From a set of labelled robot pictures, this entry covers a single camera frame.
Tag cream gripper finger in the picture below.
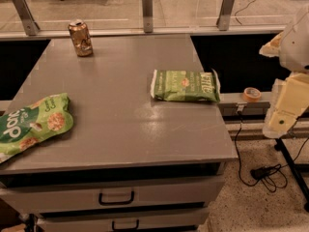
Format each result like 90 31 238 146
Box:
263 72 309 138
259 32 283 57

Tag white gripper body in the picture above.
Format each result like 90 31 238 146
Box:
279 4 309 73

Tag green rice chip bag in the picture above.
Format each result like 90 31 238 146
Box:
0 93 73 162

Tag green jalapeno chip bag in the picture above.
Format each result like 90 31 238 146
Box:
150 70 220 102

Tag orange tape roll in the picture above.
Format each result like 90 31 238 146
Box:
242 87 262 102

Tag black stand leg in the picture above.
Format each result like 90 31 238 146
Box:
274 138 309 213

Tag gold soda can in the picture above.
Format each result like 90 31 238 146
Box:
68 19 93 57

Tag lower grey drawer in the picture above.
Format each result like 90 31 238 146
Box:
37 208 209 232

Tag grey drawer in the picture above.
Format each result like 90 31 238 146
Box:
0 176 224 214
37 208 209 232

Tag upper grey drawer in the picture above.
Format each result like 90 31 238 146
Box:
0 176 224 214

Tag black floor cable behind glass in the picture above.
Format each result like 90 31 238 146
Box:
233 0 274 27

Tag right metal glass bracket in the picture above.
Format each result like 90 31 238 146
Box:
216 0 235 31

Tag metal glass bracket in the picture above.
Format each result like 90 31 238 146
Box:
142 0 154 33
216 0 235 31
12 0 40 36

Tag black power cable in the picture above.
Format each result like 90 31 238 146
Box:
233 110 309 193

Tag middle metal glass bracket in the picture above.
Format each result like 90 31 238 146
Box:
142 0 154 33

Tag left metal glass bracket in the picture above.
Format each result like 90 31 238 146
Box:
12 0 40 36

